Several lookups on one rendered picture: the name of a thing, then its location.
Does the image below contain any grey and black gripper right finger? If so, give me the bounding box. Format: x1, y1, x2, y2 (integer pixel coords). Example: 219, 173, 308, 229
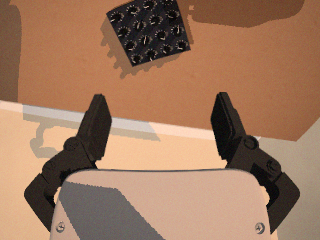
210, 92, 300, 234

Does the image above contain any black knob box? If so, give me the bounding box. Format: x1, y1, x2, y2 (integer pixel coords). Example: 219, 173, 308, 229
106, 0, 191, 67

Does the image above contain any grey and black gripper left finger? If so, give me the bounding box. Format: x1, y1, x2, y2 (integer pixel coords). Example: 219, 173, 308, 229
24, 94, 112, 232

